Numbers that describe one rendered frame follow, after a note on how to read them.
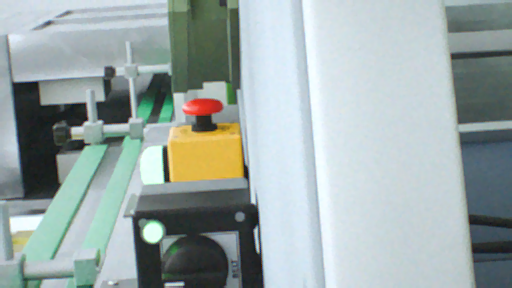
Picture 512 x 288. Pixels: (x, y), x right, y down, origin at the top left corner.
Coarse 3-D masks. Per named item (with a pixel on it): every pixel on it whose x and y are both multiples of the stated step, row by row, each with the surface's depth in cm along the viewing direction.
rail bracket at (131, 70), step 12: (132, 60) 203; (108, 72) 203; (120, 72) 203; (132, 72) 203; (144, 72) 204; (156, 72) 204; (168, 72) 203; (132, 84) 204; (132, 96) 205; (132, 108) 205
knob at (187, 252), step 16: (176, 240) 67; (192, 240) 66; (208, 240) 67; (176, 256) 65; (192, 256) 65; (208, 256) 65; (224, 256) 67; (176, 272) 65; (192, 272) 65; (208, 272) 65; (224, 272) 65
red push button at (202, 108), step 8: (184, 104) 97; (192, 104) 97; (200, 104) 96; (208, 104) 96; (216, 104) 97; (184, 112) 97; (192, 112) 96; (200, 112) 96; (208, 112) 96; (216, 112) 97; (200, 120) 97; (208, 120) 98
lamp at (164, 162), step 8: (144, 152) 98; (152, 152) 98; (160, 152) 97; (144, 160) 97; (152, 160) 97; (160, 160) 97; (168, 160) 97; (144, 168) 97; (152, 168) 97; (160, 168) 97; (168, 168) 97; (144, 176) 97; (152, 176) 97; (160, 176) 97; (168, 176) 97
